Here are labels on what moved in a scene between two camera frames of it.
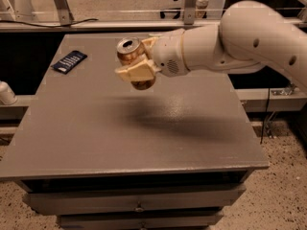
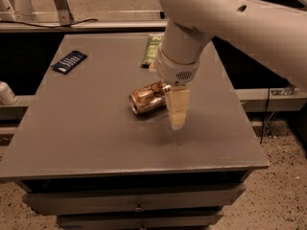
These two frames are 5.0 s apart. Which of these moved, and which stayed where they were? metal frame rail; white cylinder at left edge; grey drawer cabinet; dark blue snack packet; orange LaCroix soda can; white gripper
Moved: orange LaCroix soda can; white gripper
Stayed: metal frame rail; white cylinder at left edge; dark blue snack packet; grey drawer cabinet
